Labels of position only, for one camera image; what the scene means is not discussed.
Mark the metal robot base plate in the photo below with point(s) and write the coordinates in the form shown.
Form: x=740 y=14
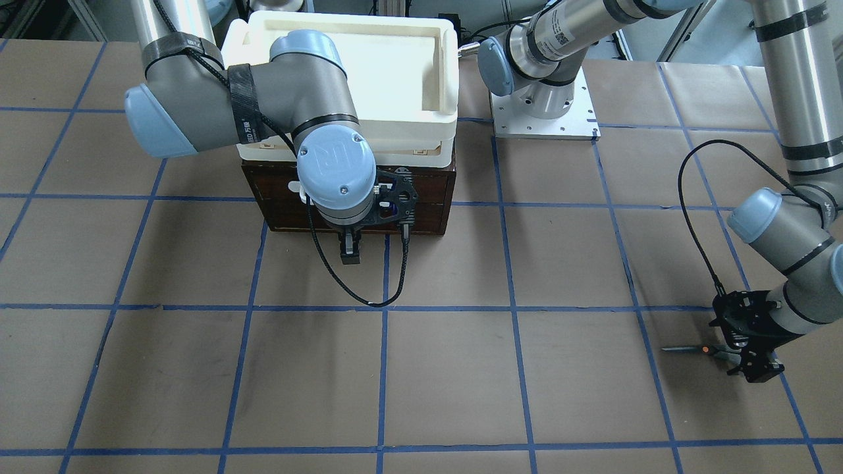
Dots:
x=542 y=111

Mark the white foam tray box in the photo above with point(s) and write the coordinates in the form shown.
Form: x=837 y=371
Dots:
x=402 y=73

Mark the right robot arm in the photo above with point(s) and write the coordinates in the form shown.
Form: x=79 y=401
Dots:
x=191 y=102

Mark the dark wooden drawer cabinet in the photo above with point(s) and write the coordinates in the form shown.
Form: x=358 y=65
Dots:
x=284 y=211

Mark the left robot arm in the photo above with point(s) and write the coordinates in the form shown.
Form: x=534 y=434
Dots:
x=790 y=229

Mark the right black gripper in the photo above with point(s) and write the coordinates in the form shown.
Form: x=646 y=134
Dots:
x=348 y=248

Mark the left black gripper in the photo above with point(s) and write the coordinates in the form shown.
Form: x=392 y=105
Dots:
x=766 y=332

